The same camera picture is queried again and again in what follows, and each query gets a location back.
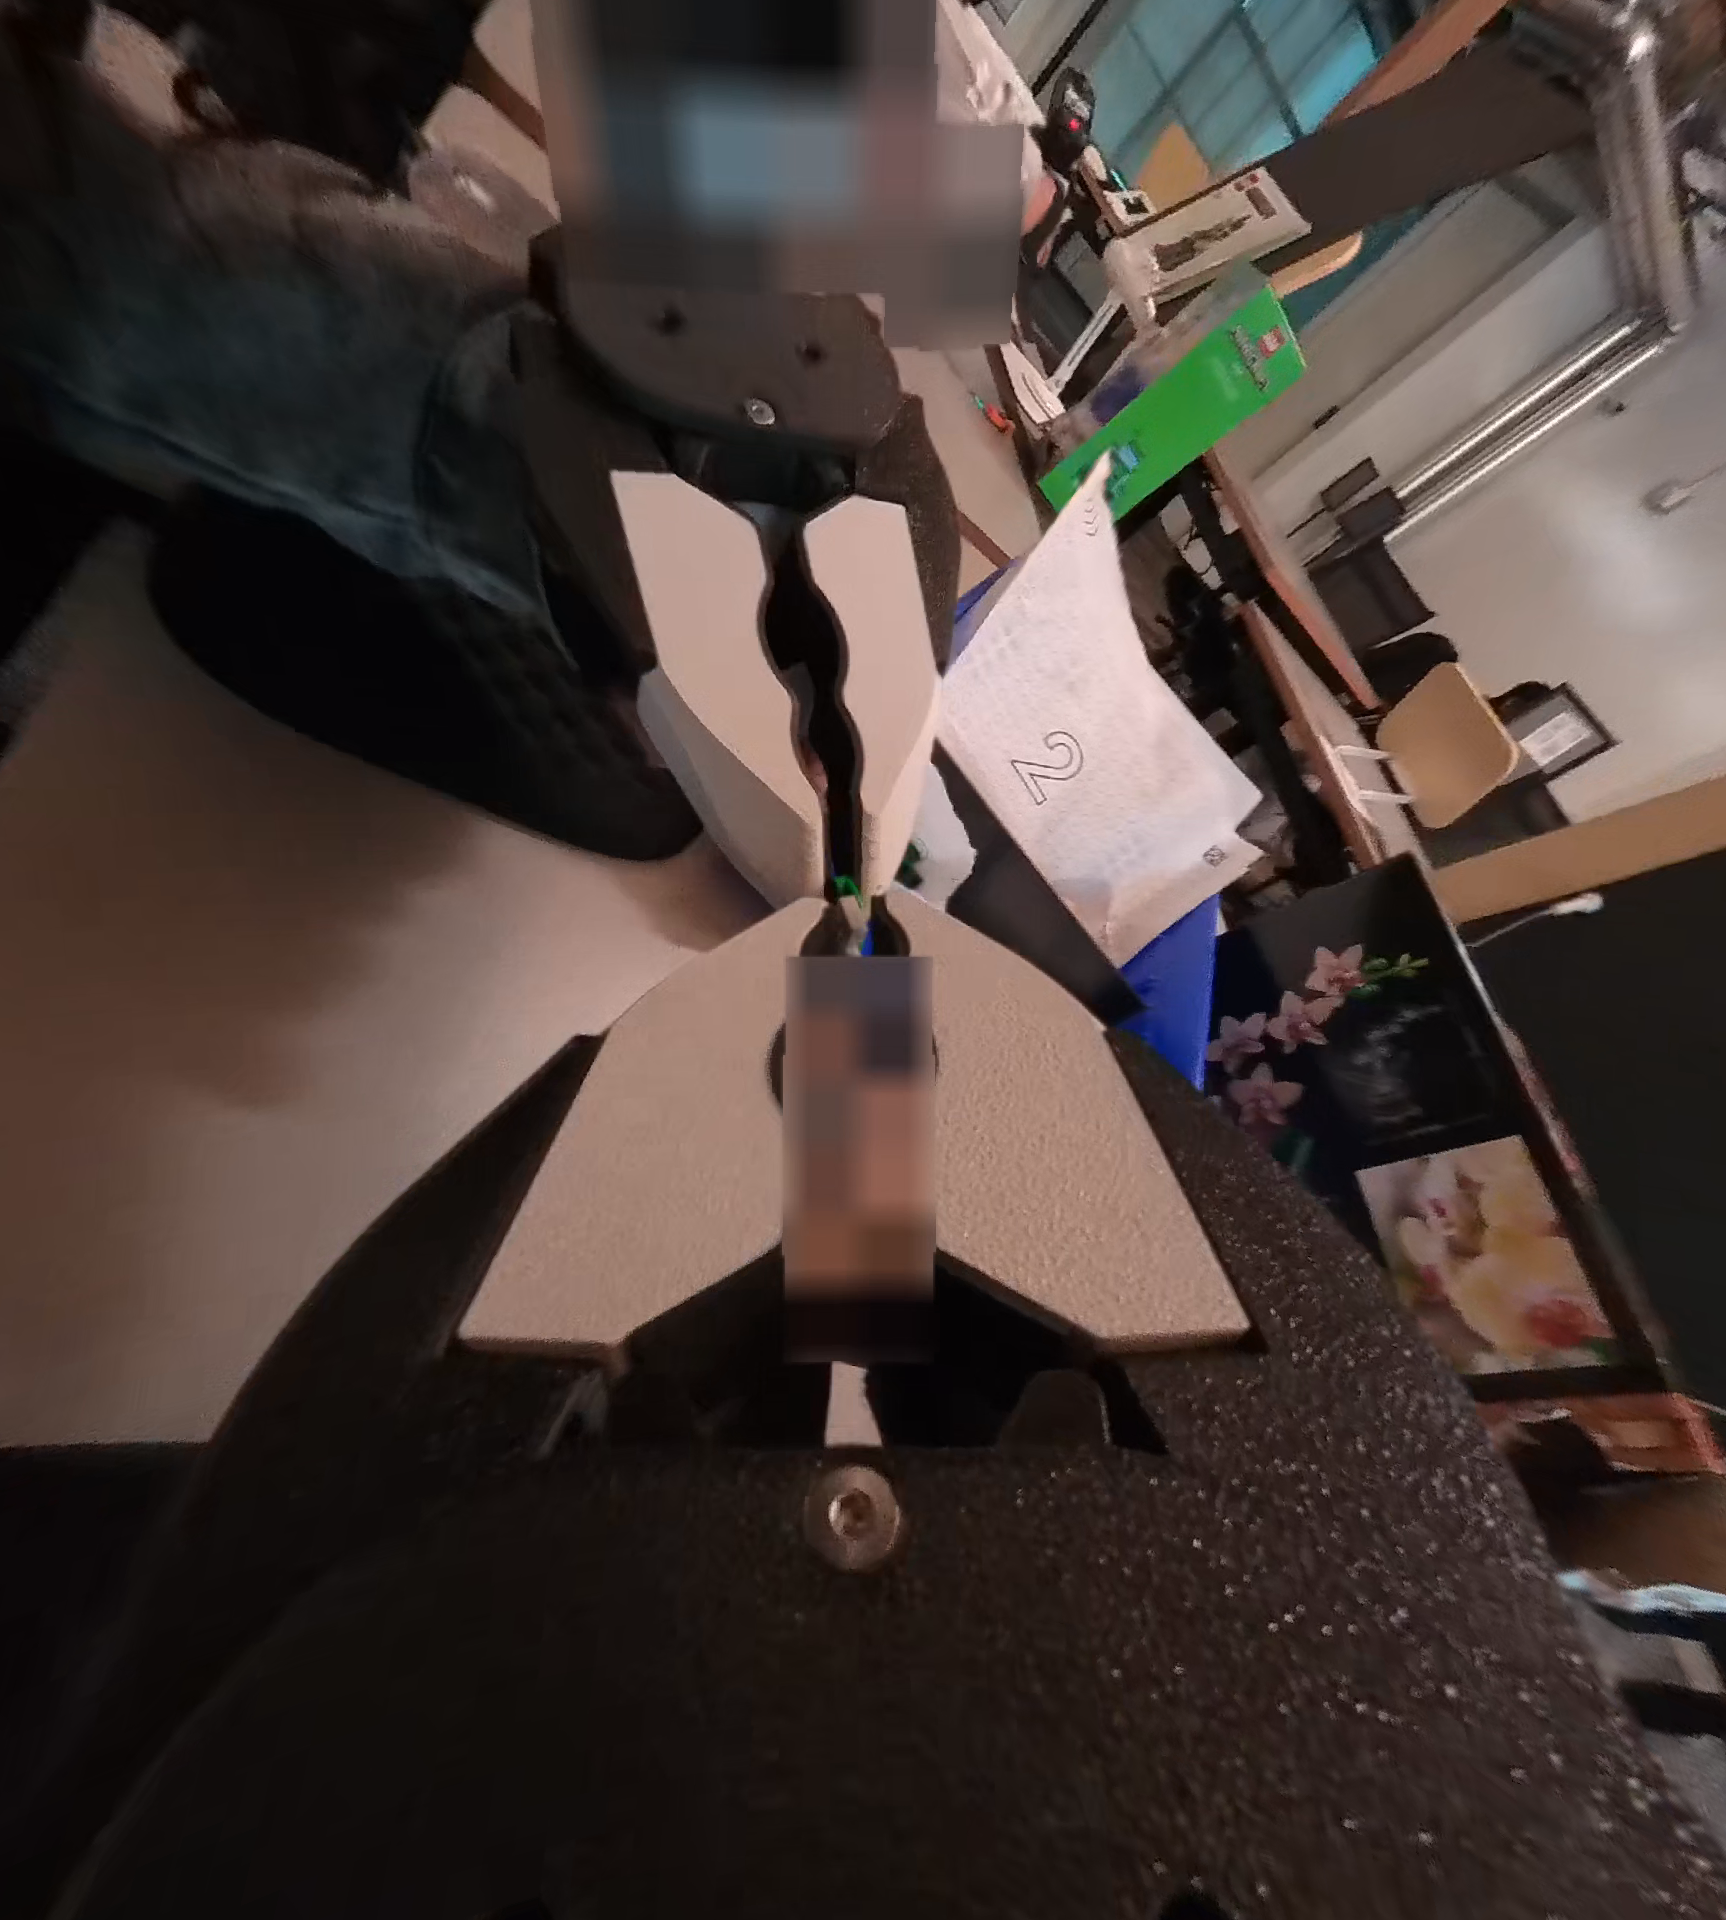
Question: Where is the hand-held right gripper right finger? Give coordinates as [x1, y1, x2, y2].
[885, 893, 1257, 1363]

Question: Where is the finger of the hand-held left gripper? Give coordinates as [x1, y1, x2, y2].
[609, 469, 836, 912]
[801, 493, 944, 903]

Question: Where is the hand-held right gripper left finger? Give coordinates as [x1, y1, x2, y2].
[459, 900, 813, 1364]

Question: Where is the blue plastic bin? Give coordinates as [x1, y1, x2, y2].
[944, 577, 1226, 1095]

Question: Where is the orchid lego set box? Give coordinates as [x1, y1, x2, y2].
[1202, 852, 1726, 1485]

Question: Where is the white lego set box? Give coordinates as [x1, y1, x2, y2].
[1101, 169, 1316, 329]

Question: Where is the large white paper bag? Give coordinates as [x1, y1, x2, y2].
[935, 454, 1269, 971]

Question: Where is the wooden edged office table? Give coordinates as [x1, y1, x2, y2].
[1196, 435, 1390, 723]
[1235, 600, 1439, 876]

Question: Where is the green board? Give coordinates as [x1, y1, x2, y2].
[1034, 283, 1311, 523]

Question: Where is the black office chair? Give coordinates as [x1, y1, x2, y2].
[1304, 533, 1467, 670]

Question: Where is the wooden chair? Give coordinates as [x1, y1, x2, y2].
[1377, 660, 1527, 838]

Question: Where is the black partition panel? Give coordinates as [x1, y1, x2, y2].
[1454, 816, 1726, 1514]

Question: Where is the black camera with red light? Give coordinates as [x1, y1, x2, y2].
[1039, 65, 1110, 190]

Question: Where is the white cable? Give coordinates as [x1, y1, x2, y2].
[1463, 891, 1609, 944]

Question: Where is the silver air duct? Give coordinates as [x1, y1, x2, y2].
[1388, 0, 1706, 505]

